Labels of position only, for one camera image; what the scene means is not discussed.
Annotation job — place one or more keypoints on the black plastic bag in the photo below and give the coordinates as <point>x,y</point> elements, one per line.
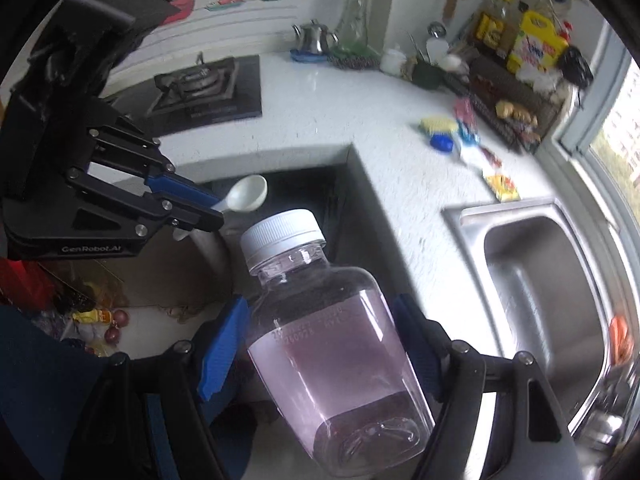
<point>575,67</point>

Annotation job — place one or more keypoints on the red sauce packet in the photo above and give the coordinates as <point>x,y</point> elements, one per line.
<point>491,156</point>

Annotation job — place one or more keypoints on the yellow sponge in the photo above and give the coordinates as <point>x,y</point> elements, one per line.
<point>439,126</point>

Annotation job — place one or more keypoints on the white plastic bag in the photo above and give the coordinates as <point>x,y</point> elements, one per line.
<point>537,79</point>

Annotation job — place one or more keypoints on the white packet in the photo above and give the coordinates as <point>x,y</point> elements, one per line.
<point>472,156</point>

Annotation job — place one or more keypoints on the white rice paddle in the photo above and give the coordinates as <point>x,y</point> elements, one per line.
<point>437,50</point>

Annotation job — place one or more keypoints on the red plastic bag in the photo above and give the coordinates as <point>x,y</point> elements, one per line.
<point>25,282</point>

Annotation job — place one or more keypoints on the glass carafe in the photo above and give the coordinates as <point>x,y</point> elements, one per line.
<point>354,17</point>

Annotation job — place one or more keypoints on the dark soy sauce bottle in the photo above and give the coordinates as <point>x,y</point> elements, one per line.
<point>506,25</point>

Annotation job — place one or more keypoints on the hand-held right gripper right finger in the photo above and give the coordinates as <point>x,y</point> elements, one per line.
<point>417,350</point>

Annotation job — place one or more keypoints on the clear bottle white cap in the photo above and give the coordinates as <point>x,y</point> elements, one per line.
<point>325,350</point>

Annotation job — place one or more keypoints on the dark green mug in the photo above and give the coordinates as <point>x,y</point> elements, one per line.
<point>427,75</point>

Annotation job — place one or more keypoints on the steel kettle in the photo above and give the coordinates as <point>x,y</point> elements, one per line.
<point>314,37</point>

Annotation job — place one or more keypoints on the black glass gas stove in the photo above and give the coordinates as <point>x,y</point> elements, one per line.
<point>215,92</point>

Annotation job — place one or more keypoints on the yellow bottle on floor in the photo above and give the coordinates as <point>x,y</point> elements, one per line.
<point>92,316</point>

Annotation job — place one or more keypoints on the stainless steel sink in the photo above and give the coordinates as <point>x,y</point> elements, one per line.
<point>535,285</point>

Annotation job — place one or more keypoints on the red onion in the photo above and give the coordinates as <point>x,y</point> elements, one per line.
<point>121,317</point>
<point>111,336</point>

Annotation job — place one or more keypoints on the green coaster dish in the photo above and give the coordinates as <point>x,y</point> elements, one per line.
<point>370,52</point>

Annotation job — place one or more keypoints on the person's leg in jeans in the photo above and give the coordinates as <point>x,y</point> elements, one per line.
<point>45,390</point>

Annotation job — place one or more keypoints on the orange cloth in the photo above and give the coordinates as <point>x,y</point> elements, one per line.
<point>621,337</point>

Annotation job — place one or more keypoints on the pink plastic bag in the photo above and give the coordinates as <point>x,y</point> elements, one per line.
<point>464,110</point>

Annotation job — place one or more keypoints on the blue tray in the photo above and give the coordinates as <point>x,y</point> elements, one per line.
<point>305,56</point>

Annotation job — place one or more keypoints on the yellow detergent bottle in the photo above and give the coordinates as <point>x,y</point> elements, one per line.
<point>537,45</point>

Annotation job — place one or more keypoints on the white plastic spoon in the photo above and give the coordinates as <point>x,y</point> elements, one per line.
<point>247,194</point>

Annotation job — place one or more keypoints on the ginger root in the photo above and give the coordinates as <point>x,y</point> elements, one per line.
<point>515,112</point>

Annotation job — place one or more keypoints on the blue white wrapper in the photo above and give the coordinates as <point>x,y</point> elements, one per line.
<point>469,134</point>

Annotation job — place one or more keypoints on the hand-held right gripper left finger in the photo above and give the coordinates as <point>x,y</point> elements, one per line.
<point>222,355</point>

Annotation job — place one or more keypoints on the blue bottle cap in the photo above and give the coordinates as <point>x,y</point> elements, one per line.
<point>442,142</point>

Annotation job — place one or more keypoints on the purple scrubber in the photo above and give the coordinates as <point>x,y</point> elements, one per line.
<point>352,61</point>

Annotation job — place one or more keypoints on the yellow yeast packet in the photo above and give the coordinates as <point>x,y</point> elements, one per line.
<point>501,188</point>

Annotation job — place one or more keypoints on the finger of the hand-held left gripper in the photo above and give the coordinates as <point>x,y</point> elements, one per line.
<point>180,189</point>
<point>190,214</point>

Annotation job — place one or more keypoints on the white lidded jar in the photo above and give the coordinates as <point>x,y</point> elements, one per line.
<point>392,60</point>

